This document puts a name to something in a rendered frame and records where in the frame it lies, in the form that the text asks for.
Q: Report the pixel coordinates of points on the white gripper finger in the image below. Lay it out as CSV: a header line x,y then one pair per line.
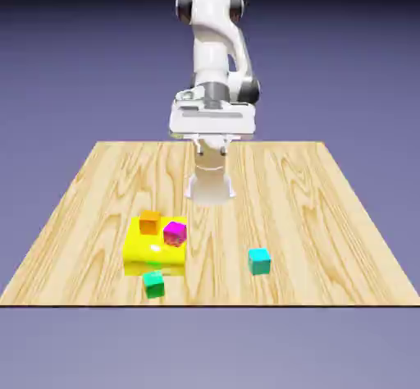
x,y
224,146
198,146

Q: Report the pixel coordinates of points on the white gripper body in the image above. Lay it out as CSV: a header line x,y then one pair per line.
x,y
213,123

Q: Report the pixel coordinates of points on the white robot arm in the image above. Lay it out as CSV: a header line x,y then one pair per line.
x,y
210,51

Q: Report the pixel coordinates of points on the small magenta cube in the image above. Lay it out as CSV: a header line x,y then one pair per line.
x,y
175,233

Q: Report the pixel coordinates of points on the small orange cube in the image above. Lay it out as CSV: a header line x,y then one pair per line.
x,y
149,223

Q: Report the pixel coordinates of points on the small cyan cube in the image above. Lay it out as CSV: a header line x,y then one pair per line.
x,y
259,261

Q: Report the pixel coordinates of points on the small green cube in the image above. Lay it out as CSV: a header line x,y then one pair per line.
x,y
153,284

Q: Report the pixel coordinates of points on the large yellow box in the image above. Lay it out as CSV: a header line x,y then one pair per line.
x,y
154,251

